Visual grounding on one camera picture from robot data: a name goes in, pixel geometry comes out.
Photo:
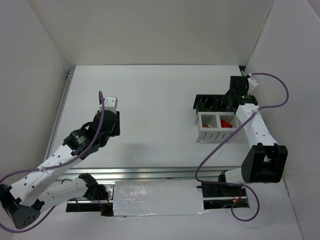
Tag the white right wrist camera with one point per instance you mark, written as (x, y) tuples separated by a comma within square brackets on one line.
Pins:
[(252, 83)]

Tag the red curved lego brick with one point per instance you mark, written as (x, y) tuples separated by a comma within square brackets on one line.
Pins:
[(225, 124)]

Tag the white taped cover panel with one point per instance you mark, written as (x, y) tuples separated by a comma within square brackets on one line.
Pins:
[(157, 198)]

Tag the black slotted container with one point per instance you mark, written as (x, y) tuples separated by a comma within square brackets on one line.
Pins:
[(215, 103)]

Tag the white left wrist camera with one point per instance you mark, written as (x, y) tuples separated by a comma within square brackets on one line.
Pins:
[(110, 104)]

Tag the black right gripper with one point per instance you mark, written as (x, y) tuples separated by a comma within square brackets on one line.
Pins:
[(208, 102)]

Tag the aluminium left side rail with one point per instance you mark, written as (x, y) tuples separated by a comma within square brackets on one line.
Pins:
[(66, 88)]

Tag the aluminium rail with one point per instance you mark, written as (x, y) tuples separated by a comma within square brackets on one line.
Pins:
[(132, 174), (66, 88)]

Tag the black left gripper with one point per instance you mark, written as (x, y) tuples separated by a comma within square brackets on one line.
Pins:
[(117, 123)]

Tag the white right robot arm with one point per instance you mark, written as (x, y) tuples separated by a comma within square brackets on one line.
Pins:
[(266, 159)]

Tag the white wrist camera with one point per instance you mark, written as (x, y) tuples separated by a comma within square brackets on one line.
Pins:
[(252, 83), (110, 104)]

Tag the white slotted container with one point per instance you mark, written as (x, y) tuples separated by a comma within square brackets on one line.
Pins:
[(216, 133)]

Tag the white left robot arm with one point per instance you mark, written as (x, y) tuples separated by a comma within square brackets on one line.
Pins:
[(26, 199)]

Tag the aluminium front rail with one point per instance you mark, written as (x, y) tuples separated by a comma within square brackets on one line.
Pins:
[(132, 174)]

